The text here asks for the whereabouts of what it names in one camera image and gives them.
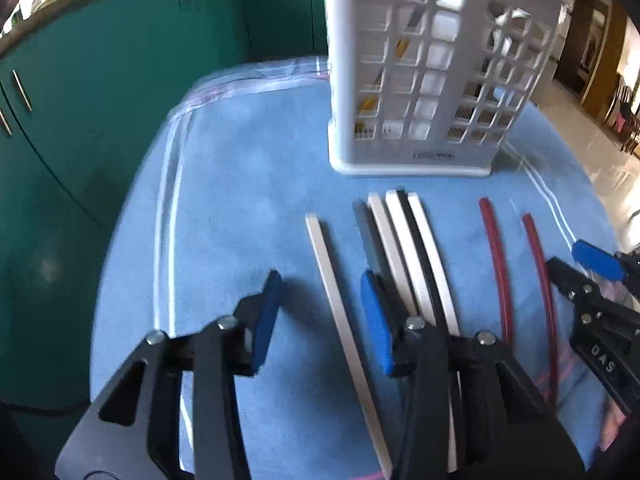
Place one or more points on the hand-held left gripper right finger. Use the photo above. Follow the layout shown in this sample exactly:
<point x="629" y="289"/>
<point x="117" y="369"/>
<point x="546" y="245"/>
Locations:
<point x="375" y="320"/>

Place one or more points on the wooden door frame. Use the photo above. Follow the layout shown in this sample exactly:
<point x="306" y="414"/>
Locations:
<point x="607" y="60"/>

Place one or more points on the red chopstick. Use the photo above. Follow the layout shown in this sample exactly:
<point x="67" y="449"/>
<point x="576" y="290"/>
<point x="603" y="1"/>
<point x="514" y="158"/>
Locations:
<point x="501" y="280"/>
<point x="547" y="305"/>

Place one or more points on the wooden chair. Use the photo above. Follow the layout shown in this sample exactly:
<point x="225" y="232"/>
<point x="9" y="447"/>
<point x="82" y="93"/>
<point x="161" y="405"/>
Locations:
<point x="627" y="120"/>

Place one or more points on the green kitchen cabinet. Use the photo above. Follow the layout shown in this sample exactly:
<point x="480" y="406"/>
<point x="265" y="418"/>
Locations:
<point x="100" y="85"/>

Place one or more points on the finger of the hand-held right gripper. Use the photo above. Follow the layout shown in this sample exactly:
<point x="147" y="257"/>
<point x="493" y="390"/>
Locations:
<point x="567" y="277"/>
<point x="597" y="261"/>

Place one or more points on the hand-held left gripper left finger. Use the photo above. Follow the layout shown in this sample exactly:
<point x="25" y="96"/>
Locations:
<point x="265" y="320"/>

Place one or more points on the white chopstick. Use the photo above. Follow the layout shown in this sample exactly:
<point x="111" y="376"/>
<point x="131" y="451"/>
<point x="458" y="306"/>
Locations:
<point x="428" y="240"/>
<point x="406" y="240"/>
<point x="340" y="310"/>
<point x="388" y="240"/>

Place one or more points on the yellow chopstick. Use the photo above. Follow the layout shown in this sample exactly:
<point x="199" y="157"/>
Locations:
<point x="401" y="47"/>

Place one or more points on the blue striped tablecloth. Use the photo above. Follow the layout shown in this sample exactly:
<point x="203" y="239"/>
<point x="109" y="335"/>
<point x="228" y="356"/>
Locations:
<point x="240" y="185"/>

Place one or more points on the black chopstick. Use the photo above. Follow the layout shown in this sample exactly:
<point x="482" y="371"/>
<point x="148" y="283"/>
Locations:
<point x="365" y="230"/>
<point x="417" y="240"/>

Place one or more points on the white plastic utensil basket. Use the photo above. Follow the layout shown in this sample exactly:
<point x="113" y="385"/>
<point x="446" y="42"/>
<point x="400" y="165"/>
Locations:
<point x="375" y="157"/>

